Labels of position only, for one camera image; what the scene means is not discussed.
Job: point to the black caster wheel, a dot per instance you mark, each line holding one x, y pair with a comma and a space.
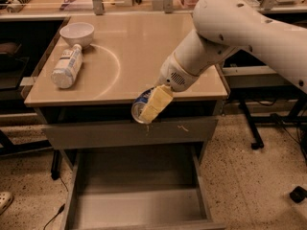
298, 194

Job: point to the open middle drawer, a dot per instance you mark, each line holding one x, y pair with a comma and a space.
138, 188

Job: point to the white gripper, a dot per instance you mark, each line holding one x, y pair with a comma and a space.
175, 75

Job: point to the white shoe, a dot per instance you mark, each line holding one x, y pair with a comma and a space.
6, 199

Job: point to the black table leg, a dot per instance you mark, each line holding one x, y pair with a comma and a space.
258, 142

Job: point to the white bowl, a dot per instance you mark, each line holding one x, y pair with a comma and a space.
77, 33

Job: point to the blue pepsi can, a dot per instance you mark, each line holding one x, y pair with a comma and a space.
138, 105

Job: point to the black spring tool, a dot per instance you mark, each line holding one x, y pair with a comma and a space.
17, 5

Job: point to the grey drawer cabinet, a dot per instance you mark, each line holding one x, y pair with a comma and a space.
123, 61

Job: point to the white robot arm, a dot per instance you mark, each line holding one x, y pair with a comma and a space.
221, 29

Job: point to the clear plastic water bottle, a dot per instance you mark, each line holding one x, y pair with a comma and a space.
68, 67

